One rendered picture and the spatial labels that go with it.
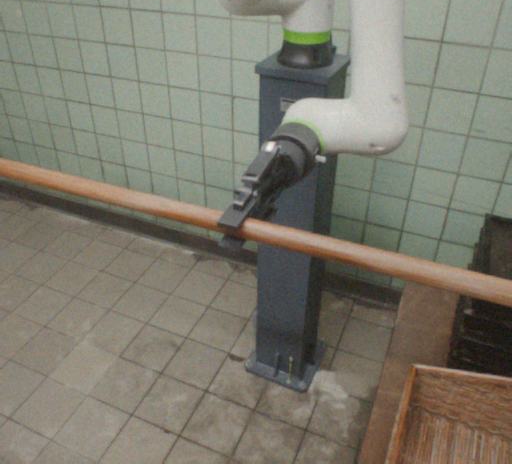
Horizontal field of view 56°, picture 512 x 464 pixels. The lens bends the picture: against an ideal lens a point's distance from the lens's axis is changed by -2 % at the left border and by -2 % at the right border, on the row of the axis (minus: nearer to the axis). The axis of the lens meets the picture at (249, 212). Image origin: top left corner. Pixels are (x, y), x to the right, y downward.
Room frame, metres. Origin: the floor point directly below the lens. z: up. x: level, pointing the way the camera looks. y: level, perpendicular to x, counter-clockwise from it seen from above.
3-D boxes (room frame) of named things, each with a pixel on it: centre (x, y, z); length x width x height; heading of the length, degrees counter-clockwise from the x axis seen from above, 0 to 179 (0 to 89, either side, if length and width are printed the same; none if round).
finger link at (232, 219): (0.55, 0.02, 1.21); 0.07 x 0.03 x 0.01; 157
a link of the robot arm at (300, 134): (0.76, -0.08, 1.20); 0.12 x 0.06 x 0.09; 67
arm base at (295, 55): (1.34, -0.17, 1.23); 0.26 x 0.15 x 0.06; 154
